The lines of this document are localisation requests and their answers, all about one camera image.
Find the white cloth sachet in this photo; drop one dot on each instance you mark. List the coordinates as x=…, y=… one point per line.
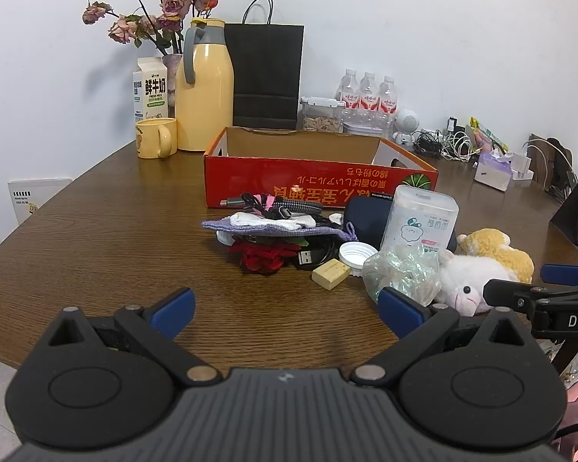
x=269, y=221

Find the clear plastic wrap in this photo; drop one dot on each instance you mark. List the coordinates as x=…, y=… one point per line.
x=400, y=269

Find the red artificial rose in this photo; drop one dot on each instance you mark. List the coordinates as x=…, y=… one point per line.
x=260, y=257

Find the black charger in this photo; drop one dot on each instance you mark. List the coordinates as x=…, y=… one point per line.
x=453, y=125

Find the white robot speaker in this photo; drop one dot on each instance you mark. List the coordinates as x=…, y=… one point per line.
x=407, y=120

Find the dried rose bouquet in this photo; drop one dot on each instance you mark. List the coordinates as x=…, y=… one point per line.
x=176, y=5

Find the clear water bottle red label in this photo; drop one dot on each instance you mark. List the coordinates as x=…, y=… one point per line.
x=349, y=91
x=369, y=94
x=388, y=96

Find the black paper bag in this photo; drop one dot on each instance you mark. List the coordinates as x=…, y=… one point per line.
x=265, y=67

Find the white charger block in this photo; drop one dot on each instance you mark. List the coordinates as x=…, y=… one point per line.
x=520, y=166

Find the clear container of nuts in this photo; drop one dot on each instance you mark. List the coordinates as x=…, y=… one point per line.
x=320, y=122

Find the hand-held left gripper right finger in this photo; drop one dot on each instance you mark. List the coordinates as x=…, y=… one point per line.
x=402, y=310

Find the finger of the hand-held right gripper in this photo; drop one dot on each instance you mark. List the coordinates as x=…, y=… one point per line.
x=505, y=292
x=566, y=274

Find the colourful snack packet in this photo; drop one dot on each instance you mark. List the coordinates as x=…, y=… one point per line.
x=486, y=134

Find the yellow mug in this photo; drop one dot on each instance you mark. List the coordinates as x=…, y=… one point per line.
x=149, y=139

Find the white milk carton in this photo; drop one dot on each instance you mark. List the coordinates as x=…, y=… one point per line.
x=151, y=91

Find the white tin box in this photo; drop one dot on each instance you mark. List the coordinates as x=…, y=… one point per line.
x=363, y=129

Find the navy zip pouch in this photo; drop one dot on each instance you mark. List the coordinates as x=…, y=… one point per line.
x=366, y=221

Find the yellow thermos jug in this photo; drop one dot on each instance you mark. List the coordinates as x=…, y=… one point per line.
x=207, y=96

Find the white and yellow plush toy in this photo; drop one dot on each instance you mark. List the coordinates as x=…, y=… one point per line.
x=472, y=274

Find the red cardboard box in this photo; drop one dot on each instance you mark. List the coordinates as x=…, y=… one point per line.
x=269, y=178

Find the white ribbed jar lid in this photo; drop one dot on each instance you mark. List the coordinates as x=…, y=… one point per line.
x=351, y=260

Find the white printed board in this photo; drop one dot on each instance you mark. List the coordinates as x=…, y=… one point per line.
x=33, y=202

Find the purple glass vase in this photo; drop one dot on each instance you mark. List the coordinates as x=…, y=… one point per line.
x=171, y=72

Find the purple knitted pouch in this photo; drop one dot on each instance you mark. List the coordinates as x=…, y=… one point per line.
x=250, y=229

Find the yellow rectangular block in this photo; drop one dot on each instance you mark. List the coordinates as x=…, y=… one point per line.
x=330, y=274

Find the purple tissue pack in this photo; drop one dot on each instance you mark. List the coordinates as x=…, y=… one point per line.
x=493, y=173

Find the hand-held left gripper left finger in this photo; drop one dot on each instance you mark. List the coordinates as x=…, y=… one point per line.
x=176, y=310

